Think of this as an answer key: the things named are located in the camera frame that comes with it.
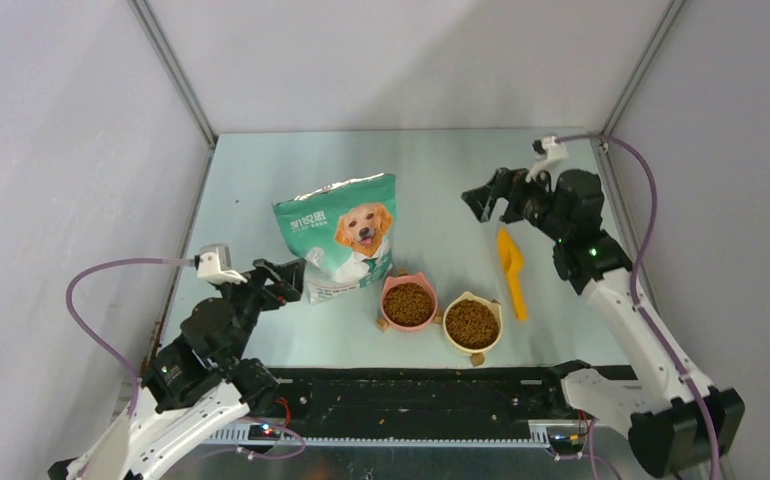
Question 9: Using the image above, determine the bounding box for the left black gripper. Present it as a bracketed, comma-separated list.
[215, 257, 306, 364]

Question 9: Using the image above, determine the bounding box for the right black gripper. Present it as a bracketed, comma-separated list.
[462, 163, 570, 243]

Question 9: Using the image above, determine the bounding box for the orange plastic food scoop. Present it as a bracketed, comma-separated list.
[496, 226, 529, 321]

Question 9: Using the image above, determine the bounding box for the green dog food bag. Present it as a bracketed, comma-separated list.
[272, 173, 397, 304]

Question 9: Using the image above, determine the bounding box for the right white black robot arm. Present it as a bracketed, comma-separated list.
[461, 168, 745, 479]

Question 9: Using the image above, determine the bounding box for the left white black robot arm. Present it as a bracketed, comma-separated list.
[47, 245, 306, 479]

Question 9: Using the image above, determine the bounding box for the yellow cat-ear pet bowl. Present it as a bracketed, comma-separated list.
[442, 292, 503, 367]

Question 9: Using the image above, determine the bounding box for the pink cat-ear pet bowl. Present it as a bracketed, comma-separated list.
[376, 271, 442, 333]

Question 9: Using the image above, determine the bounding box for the kibble in yellow bowl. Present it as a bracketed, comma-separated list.
[445, 299, 500, 350]

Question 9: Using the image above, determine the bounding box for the kibble in pink bowl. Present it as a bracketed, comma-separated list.
[382, 283, 434, 327]

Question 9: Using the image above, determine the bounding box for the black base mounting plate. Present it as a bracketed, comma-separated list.
[253, 367, 585, 441]

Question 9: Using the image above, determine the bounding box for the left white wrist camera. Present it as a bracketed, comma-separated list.
[194, 244, 247, 285]

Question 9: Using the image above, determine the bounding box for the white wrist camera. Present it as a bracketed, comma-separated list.
[194, 244, 247, 285]
[526, 136, 569, 182]

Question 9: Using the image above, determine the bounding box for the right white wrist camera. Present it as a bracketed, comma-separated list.
[526, 136, 569, 182]

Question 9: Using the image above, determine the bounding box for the left corner aluminium post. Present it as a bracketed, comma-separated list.
[127, 0, 218, 149]

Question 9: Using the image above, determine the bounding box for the corner aluminium post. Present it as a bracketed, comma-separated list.
[127, 0, 218, 149]
[601, 0, 689, 135]

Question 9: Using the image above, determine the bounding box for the aluminium frame rail base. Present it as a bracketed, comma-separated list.
[111, 377, 731, 480]

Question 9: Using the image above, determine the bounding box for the right corner aluminium post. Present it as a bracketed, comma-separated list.
[601, 0, 689, 135]

